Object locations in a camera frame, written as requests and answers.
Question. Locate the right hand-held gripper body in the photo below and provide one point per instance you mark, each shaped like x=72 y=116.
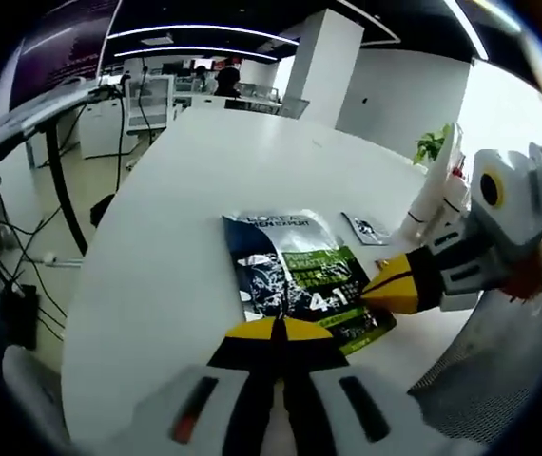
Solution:
x=518 y=214

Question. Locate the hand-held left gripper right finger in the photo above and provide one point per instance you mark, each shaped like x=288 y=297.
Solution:
x=309 y=370

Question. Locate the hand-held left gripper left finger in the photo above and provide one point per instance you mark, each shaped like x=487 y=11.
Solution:
x=247 y=370

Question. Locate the white skincare bottle clear cap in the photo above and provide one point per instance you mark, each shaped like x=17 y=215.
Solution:
x=420 y=214

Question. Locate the small clear skincare sachet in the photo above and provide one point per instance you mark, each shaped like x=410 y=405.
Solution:
x=366 y=228

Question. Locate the red collar skincare bottle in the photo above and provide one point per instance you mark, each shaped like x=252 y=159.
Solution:
x=457 y=168

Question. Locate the white skincare tube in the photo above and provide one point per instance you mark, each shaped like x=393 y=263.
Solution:
x=442 y=180

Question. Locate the green black skincare sachet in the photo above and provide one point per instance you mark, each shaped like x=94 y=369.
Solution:
x=271 y=266

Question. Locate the person's right hand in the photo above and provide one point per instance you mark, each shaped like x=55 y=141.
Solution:
x=532 y=287

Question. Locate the potted green plant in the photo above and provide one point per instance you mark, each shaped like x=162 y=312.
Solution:
x=428 y=145

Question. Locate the grey mesh office chair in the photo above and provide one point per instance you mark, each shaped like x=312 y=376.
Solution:
x=489 y=370

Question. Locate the black power strip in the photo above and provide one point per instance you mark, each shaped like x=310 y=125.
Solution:
x=19 y=318

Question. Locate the white shelf cabinet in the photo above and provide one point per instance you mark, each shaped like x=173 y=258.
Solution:
x=149 y=104

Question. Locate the computer monitor purple screen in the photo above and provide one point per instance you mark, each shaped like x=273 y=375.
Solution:
x=62 y=52

